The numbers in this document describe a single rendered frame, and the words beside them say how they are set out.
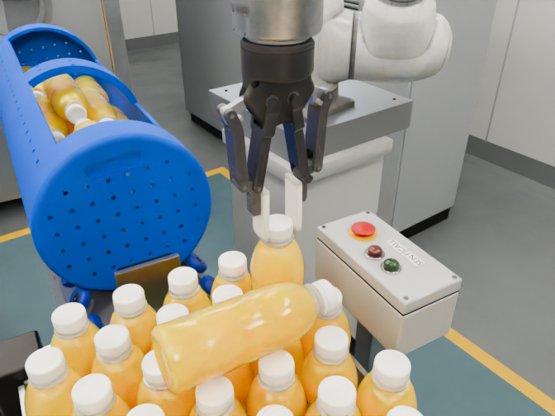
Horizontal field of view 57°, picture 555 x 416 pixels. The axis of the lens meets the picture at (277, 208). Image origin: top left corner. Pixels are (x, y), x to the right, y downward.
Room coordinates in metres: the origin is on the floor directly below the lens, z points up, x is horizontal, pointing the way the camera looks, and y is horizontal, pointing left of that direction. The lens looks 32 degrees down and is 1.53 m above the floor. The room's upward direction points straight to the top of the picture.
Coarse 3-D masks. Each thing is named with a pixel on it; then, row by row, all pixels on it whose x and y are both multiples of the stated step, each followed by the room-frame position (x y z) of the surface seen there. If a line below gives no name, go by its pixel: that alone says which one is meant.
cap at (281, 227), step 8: (272, 216) 0.54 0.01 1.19; (280, 216) 0.54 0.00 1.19; (272, 224) 0.52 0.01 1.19; (280, 224) 0.52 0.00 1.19; (288, 224) 0.52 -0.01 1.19; (272, 232) 0.51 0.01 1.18; (280, 232) 0.51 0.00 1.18; (288, 232) 0.51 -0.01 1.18; (272, 240) 0.51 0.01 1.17; (280, 240) 0.51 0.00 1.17
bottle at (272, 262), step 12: (288, 240) 0.51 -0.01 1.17; (264, 252) 0.51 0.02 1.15; (276, 252) 0.50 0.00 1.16; (288, 252) 0.51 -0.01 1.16; (300, 252) 0.52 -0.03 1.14; (252, 264) 0.51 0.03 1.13; (264, 264) 0.50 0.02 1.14; (276, 264) 0.49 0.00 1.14; (288, 264) 0.50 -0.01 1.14; (300, 264) 0.51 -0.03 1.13; (252, 276) 0.51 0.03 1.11; (264, 276) 0.49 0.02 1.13; (276, 276) 0.49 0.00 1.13; (288, 276) 0.49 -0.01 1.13; (300, 276) 0.50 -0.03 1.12; (252, 288) 0.51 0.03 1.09
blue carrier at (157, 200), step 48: (0, 48) 1.33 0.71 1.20; (48, 48) 1.44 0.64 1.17; (0, 96) 1.09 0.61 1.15; (48, 144) 0.71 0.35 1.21; (96, 144) 0.67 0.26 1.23; (144, 144) 0.70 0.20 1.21; (48, 192) 0.63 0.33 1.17; (96, 192) 0.66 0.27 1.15; (144, 192) 0.69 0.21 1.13; (192, 192) 0.73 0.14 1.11; (48, 240) 0.62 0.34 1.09; (96, 240) 0.65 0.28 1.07; (144, 240) 0.69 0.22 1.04; (192, 240) 0.73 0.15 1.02; (96, 288) 0.64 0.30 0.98
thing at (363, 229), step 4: (356, 224) 0.63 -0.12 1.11; (360, 224) 0.63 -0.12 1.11; (364, 224) 0.63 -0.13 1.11; (368, 224) 0.63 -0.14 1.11; (352, 228) 0.63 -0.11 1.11; (356, 228) 0.62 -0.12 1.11; (360, 228) 0.62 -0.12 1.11; (364, 228) 0.62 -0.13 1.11; (368, 228) 0.62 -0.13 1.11; (372, 228) 0.62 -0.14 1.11; (356, 232) 0.61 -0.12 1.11; (360, 232) 0.61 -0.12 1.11; (364, 232) 0.61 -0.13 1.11; (368, 232) 0.61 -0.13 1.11; (372, 232) 0.61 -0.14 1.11; (364, 236) 0.62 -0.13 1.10
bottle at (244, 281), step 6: (246, 270) 0.56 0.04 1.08; (216, 276) 0.56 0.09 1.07; (222, 276) 0.55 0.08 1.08; (240, 276) 0.55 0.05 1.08; (246, 276) 0.56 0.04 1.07; (216, 282) 0.55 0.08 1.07; (222, 282) 0.55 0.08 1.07; (228, 282) 0.54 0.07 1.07; (234, 282) 0.54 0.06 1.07; (240, 282) 0.55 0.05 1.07; (246, 282) 0.55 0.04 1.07; (240, 288) 0.54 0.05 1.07; (246, 288) 0.54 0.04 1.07; (210, 300) 0.55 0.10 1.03
